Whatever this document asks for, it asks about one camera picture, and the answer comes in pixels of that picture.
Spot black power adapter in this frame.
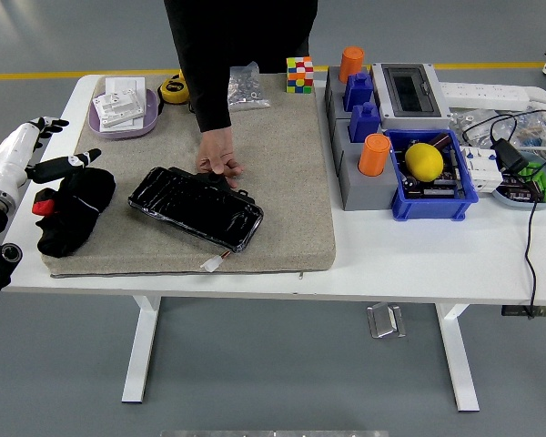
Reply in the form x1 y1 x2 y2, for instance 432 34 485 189
490 138 530 174

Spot grey electrical distribution box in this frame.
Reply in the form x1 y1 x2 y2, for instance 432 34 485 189
371 62 452 132

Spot person's hand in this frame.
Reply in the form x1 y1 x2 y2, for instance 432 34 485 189
195 126 245 189

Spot silver metal bracket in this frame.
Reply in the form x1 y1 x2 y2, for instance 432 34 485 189
367 302 407 340

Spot glossy black panel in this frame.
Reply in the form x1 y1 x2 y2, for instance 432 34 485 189
127 166 265 254

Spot yellow tape measure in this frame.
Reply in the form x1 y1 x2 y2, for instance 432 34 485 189
157 72 191 106

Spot white table leg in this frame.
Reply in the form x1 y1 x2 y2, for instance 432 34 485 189
121 295 162 404
435 303 480 413

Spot colourful puzzle cube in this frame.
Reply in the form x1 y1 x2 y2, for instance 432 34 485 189
285 56 315 96

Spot white circuit breaker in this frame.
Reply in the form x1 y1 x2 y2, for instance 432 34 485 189
459 145 504 193

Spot person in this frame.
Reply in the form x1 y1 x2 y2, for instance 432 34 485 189
163 0 319 76

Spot clear bag of nuts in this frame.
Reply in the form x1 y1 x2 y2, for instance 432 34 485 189
227 62 272 113

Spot flat white switch plate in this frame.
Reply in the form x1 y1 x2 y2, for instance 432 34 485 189
104 76 147 134

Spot grey block holder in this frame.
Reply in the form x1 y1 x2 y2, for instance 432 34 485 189
332 118 400 212
324 66 383 133

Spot blue plastic bin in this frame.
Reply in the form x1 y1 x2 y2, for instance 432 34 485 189
384 128 480 222

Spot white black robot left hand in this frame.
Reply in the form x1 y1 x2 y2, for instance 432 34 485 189
0 117 103 188

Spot black rag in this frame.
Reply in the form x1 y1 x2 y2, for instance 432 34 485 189
31 167 117 259

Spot dark circuit board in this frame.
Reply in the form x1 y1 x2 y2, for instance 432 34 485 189
400 170 466 200

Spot clear bags of parts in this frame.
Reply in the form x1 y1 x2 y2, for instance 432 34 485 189
450 107 546 152

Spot white switch module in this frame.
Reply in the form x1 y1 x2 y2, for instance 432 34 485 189
93 88 146 128

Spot yellow lemon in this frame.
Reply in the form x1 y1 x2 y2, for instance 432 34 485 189
404 142 445 181

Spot green connector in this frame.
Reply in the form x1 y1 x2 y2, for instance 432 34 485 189
516 161 546 201

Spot orange cylinder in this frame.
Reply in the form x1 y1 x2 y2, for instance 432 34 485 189
339 46 366 85
357 133 392 177

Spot white wire connector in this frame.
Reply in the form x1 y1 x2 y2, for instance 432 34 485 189
199 250 234 273

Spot grey-brown mat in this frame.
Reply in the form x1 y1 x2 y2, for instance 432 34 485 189
40 72 337 278

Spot black cord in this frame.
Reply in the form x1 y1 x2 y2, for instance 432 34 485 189
461 113 542 320

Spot white power strip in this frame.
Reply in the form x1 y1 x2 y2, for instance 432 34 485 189
439 81 531 112

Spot purple tray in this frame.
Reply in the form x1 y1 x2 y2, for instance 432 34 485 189
87 88 160 140

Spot blue block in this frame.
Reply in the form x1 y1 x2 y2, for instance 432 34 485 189
349 102 383 145
343 71 375 113

